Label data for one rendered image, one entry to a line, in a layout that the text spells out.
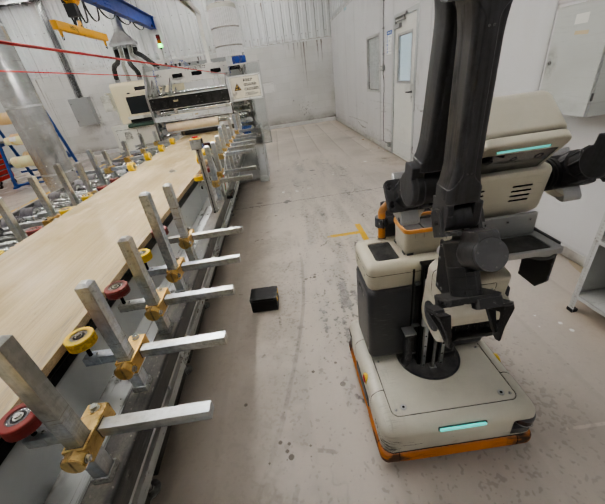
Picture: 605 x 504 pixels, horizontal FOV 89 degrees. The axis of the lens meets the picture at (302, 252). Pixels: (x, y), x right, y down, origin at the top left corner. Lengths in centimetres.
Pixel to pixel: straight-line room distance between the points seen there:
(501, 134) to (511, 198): 21
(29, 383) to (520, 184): 115
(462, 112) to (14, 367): 87
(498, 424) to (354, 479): 62
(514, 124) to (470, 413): 106
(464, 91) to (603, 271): 208
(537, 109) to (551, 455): 140
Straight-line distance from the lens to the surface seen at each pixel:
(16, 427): 98
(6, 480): 112
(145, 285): 120
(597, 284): 260
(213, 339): 102
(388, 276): 126
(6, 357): 76
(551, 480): 179
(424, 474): 165
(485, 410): 152
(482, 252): 58
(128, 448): 106
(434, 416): 145
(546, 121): 90
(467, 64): 58
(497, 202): 96
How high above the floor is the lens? 148
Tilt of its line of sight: 30 degrees down
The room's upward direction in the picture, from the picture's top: 8 degrees counter-clockwise
